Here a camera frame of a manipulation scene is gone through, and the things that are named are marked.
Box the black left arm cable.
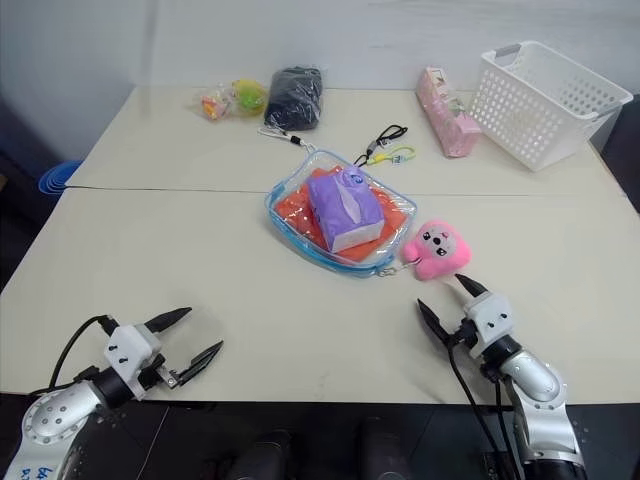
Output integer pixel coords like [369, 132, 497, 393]
[48, 314, 119, 396]

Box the blue plastic stool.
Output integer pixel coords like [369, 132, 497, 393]
[38, 160, 84, 194]

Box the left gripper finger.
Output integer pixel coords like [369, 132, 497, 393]
[175, 340, 225, 387]
[144, 306, 193, 336]

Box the white perforated plastic basket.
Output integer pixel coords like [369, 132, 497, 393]
[466, 40, 635, 173]

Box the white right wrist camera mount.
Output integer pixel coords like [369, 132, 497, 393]
[461, 291, 517, 359]

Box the white clip lanyard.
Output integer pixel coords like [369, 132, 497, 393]
[256, 125, 319, 152]

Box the pink plush toy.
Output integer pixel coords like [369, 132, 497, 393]
[401, 218, 475, 283]

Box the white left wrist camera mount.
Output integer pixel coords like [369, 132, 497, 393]
[103, 323, 165, 401]

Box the black garment in plastic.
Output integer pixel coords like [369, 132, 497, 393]
[262, 64, 324, 133]

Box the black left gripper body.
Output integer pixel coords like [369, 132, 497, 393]
[136, 352, 182, 392]

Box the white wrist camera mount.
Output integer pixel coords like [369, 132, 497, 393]
[103, 323, 165, 401]
[461, 291, 517, 359]

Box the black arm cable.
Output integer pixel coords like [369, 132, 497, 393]
[446, 333, 527, 480]
[48, 314, 119, 396]

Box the black lanyard strap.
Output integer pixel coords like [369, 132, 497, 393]
[351, 124, 409, 168]

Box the yellow green carabiner strap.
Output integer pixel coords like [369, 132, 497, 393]
[366, 144, 418, 169]

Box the purple tissue pack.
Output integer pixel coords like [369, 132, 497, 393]
[305, 166, 387, 253]

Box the pink floral box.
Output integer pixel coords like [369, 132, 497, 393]
[416, 64, 483, 161]

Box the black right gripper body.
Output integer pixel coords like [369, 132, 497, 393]
[447, 319, 482, 358]

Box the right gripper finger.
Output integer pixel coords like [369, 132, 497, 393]
[415, 298, 454, 348]
[453, 272, 489, 302]

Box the metal keychain clasp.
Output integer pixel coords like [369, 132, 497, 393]
[376, 256, 421, 279]

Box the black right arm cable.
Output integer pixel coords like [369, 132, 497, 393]
[446, 333, 527, 480]

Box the clear bag of toys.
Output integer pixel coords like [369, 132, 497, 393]
[186, 78, 269, 122]

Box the clear blue-trimmed pouch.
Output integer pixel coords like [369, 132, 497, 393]
[263, 147, 421, 282]

